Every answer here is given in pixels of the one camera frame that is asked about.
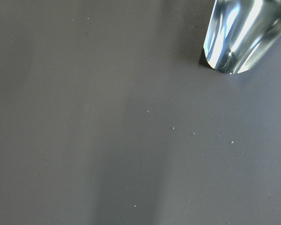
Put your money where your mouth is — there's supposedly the shiny metal scoop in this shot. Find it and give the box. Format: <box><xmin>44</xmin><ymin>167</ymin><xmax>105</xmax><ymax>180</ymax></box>
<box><xmin>203</xmin><ymin>0</ymin><xmax>281</xmax><ymax>75</ymax></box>

